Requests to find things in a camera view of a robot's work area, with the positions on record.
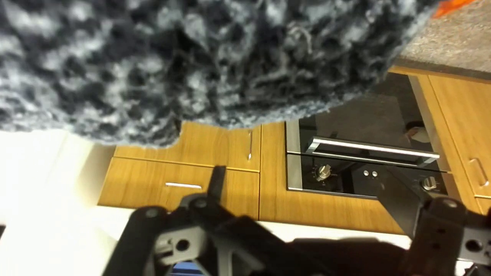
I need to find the wooden cabinet unit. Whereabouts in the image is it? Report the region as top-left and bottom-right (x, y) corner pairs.
(97, 64), (491, 236)

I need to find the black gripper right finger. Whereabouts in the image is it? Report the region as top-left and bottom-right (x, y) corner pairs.
(374, 167), (430, 238)

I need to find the grey stone countertop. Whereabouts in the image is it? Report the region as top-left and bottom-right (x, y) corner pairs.
(396, 0), (491, 81)

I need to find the grey speckled knit blanket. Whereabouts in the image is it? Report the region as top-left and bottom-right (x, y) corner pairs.
(0, 0), (440, 147)

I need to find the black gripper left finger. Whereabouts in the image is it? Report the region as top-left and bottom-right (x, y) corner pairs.
(207, 165), (226, 202)

